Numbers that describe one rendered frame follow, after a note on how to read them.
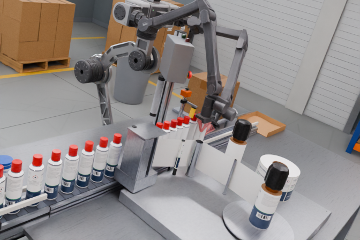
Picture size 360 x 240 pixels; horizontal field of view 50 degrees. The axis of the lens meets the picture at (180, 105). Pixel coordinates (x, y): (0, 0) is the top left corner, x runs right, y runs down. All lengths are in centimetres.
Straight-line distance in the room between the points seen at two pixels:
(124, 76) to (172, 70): 291
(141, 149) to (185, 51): 51
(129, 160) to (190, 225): 36
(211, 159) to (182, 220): 37
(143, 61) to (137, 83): 217
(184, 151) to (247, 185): 33
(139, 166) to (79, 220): 31
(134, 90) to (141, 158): 319
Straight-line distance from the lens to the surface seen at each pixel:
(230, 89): 228
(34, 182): 148
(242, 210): 177
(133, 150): 161
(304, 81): 632
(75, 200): 161
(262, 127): 290
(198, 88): 261
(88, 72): 289
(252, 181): 174
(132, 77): 467
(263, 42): 656
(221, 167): 182
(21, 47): 522
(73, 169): 155
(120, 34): 612
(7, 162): 175
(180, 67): 181
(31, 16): 518
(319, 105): 637
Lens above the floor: 184
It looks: 21 degrees down
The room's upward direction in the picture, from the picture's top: 15 degrees clockwise
